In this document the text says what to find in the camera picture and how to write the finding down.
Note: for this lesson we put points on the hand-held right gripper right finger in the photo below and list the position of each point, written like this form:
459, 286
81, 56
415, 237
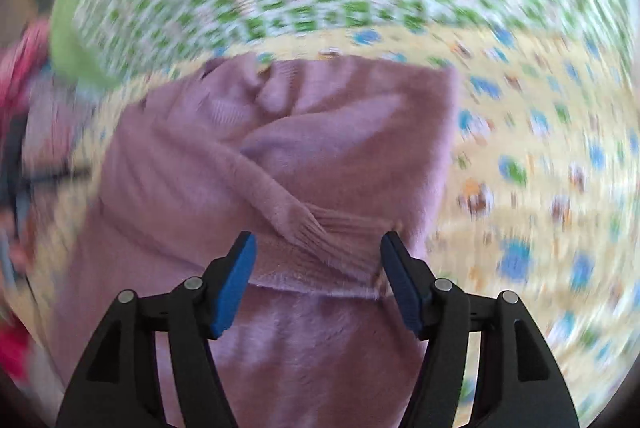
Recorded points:
402, 288

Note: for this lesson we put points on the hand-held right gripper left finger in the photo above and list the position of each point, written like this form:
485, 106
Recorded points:
234, 288

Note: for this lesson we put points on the purple knit sweater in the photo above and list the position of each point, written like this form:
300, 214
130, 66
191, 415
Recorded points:
325, 133

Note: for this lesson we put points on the pink floral quilt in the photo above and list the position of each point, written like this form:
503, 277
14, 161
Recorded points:
25, 53

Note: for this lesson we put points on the red striped cloth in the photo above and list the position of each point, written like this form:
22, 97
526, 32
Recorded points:
12, 350

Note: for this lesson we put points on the yellow bear-print blanket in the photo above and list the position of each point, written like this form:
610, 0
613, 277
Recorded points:
550, 158

